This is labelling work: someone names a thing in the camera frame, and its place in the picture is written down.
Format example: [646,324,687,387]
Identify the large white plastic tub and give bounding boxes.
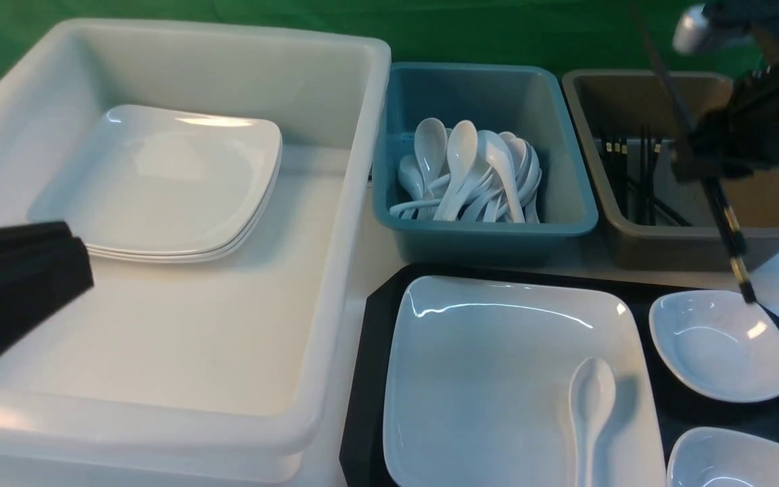
[0,19,392,486]

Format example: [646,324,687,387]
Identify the top stacked white plate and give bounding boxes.
[26,104,283,258]

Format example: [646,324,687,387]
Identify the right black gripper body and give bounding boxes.
[673,64,779,182]

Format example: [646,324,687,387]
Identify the large white square plate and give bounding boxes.
[383,275,665,486]

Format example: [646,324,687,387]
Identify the black chopsticks in bin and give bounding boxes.
[598,124,692,226]

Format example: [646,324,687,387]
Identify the brown plastic bin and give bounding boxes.
[561,69,779,271]

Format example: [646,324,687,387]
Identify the white small bowl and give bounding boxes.
[665,427,779,486]
[648,289,779,403]

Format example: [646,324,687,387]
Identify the stacked white plate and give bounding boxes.
[86,145,284,263]
[85,152,283,264]
[26,104,283,258]

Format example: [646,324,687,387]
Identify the black chopstick pair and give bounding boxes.
[628,1,758,304]

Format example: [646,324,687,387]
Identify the middle stacked white plate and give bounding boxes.
[86,145,284,263]

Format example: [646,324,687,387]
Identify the green cloth backdrop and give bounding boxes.
[0,0,769,121]

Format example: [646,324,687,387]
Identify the teal plastic bin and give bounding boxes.
[372,62,599,267]

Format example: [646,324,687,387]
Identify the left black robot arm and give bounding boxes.
[0,221,95,356]

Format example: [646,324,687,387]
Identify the black serving tray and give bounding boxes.
[339,263,779,486]

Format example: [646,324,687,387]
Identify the white spoon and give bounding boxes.
[414,118,450,220]
[478,130,525,224]
[433,120,478,221]
[568,357,617,486]

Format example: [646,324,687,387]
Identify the bottom stacked white plate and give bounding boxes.
[85,152,283,264]

